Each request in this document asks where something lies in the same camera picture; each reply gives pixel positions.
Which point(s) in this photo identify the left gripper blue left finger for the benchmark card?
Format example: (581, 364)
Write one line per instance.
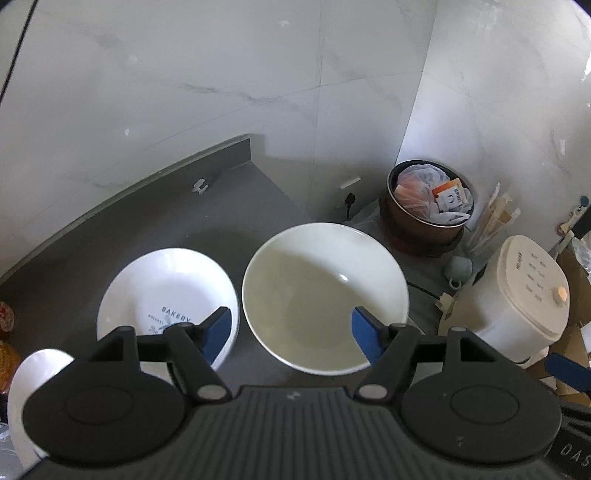
(193, 349)

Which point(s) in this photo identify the white rice cooker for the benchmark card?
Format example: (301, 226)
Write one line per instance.
(518, 302)

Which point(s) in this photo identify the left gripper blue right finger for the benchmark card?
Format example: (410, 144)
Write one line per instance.
(390, 350)

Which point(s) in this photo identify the black wall plug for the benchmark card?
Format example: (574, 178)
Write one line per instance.
(349, 201)

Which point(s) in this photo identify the white bakery print plate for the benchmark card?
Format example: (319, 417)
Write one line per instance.
(165, 287)

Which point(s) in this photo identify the cardboard box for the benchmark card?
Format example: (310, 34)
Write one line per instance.
(575, 341)

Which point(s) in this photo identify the white clip on counter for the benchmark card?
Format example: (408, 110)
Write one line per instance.
(200, 186)

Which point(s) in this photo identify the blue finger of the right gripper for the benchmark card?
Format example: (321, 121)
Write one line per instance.
(569, 372)

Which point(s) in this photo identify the large white ceramic bowl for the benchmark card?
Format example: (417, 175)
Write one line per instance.
(301, 287)

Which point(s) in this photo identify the brown pot with packets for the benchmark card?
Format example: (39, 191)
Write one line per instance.
(429, 201)

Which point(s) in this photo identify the small grey-green cup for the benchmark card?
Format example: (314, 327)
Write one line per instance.
(458, 271)

